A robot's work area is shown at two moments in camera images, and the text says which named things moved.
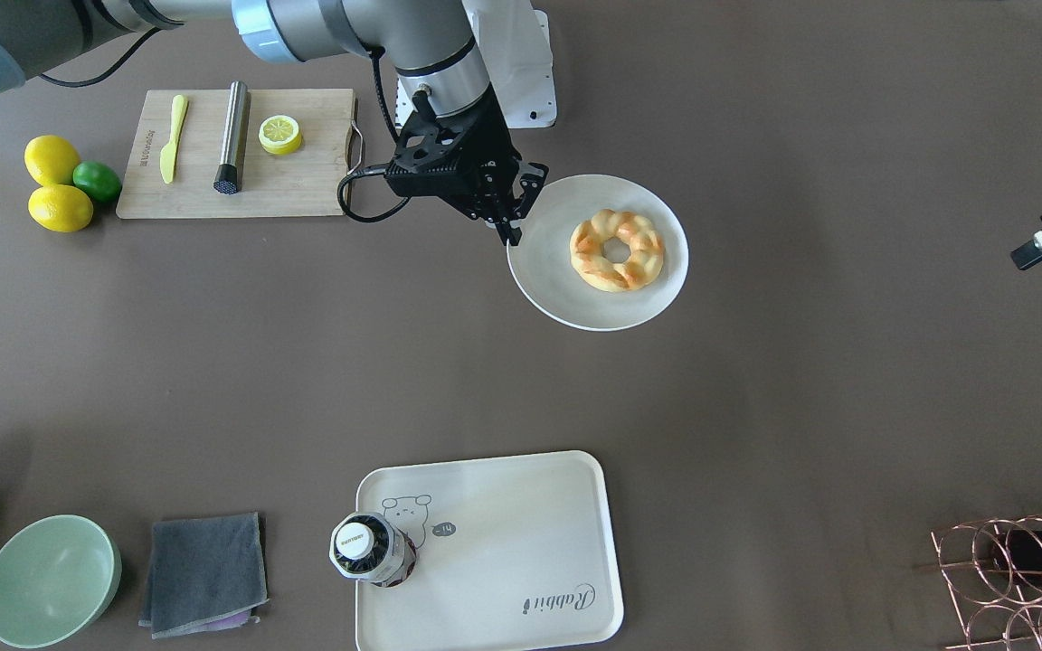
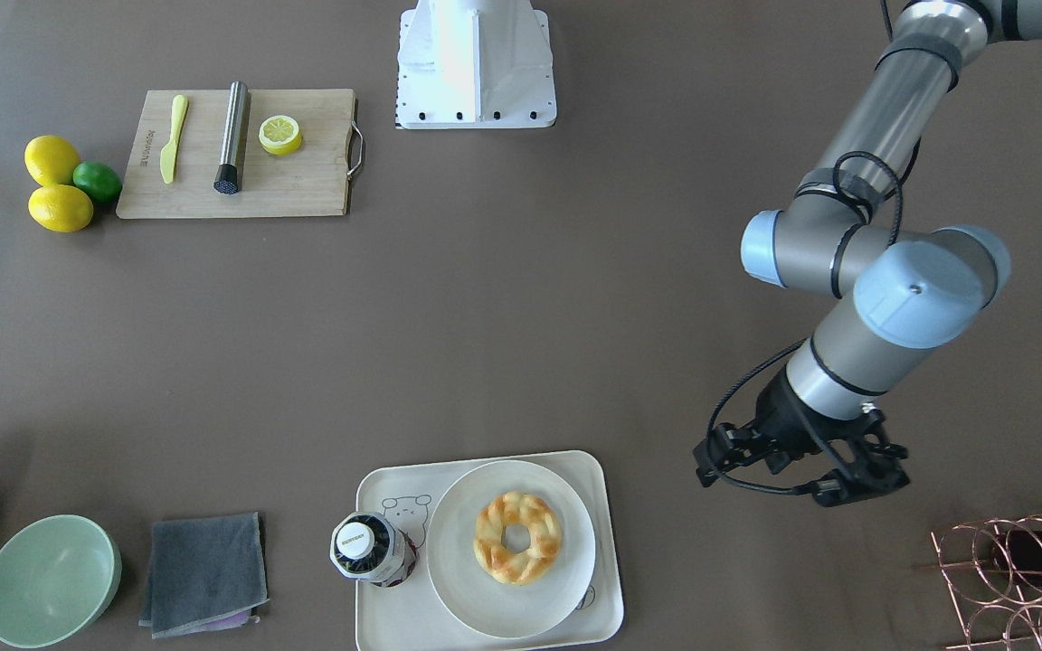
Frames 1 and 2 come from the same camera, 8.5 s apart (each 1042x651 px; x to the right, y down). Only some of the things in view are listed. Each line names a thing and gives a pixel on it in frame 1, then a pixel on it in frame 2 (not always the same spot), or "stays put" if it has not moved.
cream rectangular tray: (513, 553) stays put
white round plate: (541, 267) -> (510, 549)
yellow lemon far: (51, 160) stays put
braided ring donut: (640, 268) -> (516, 508)
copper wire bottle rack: (1027, 582) stays put
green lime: (98, 180) stays put
